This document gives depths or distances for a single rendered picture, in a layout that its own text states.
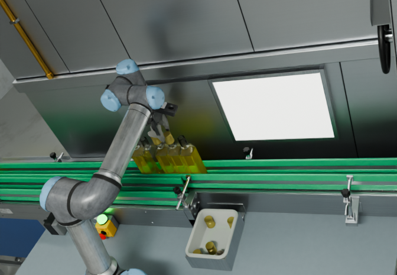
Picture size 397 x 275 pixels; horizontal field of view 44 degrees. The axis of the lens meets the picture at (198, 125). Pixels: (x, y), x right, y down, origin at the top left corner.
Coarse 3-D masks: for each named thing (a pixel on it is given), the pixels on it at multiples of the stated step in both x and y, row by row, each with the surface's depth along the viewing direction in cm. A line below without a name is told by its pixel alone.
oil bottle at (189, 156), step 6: (192, 144) 196; (180, 150) 195; (186, 150) 194; (192, 150) 195; (180, 156) 196; (186, 156) 195; (192, 156) 194; (198, 156) 199; (186, 162) 197; (192, 162) 196; (198, 162) 199; (186, 168) 200; (192, 168) 199; (198, 168) 199; (204, 168) 204
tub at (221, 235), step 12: (204, 216) 202; (216, 216) 201; (228, 216) 198; (204, 228) 202; (216, 228) 201; (228, 228) 199; (192, 240) 193; (204, 240) 199; (216, 240) 197; (228, 240) 186; (192, 252) 192; (204, 252) 194
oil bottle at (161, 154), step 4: (164, 144) 201; (156, 148) 200; (160, 148) 199; (164, 148) 199; (156, 152) 200; (160, 152) 199; (164, 152) 199; (156, 156) 201; (160, 156) 200; (164, 156) 199; (160, 160) 202; (164, 160) 201; (168, 160) 201; (160, 164) 204; (164, 164) 203; (168, 164) 203; (172, 164) 203; (164, 168) 205; (168, 168) 204; (172, 168) 204; (168, 172) 206; (172, 172) 206; (176, 172) 206
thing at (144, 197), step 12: (0, 192) 240; (12, 192) 236; (24, 192) 232; (36, 192) 229; (120, 192) 208; (132, 192) 205; (144, 192) 202; (156, 192) 200; (168, 192) 198; (144, 204) 209; (156, 204) 206; (168, 204) 203; (180, 204) 200
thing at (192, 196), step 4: (192, 192) 204; (188, 196) 203; (192, 196) 203; (196, 196) 204; (188, 200) 202; (192, 200) 201; (196, 200) 204; (200, 200) 208; (192, 204) 201; (196, 204) 203; (192, 208) 200; (196, 208) 203; (188, 212) 200; (192, 212) 200; (196, 212) 204; (188, 216) 202; (192, 216) 201
